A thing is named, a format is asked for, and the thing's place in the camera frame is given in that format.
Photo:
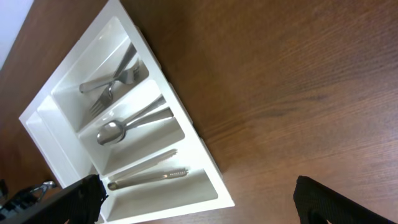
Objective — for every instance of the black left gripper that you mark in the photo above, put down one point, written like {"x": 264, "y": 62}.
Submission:
{"x": 21, "y": 201}

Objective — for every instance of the steel fork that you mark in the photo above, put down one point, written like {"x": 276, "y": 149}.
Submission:
{"x": 106, "y": 98}
{"x": 127, "y": 77}

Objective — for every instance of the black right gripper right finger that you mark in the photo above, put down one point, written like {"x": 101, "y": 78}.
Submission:
{"x": 316, "y": 203}

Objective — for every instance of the small steel teaspoon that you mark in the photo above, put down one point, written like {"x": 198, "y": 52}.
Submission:
{"x": 47, "y": 185}

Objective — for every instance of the white plastic cutlery tray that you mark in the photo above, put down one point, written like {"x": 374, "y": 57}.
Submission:
{"x": 108, "y": 110}

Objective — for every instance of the steel serving tongs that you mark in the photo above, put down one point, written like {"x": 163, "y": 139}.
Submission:
{"x": 139, "y": 174}

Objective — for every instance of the large steel spoon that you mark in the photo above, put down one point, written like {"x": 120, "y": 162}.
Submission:
{"x": 144, "y": 112}
{"x": 116, "y": 134}

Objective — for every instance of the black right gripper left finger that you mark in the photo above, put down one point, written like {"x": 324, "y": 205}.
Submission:
{"x": 80, "y": 202}

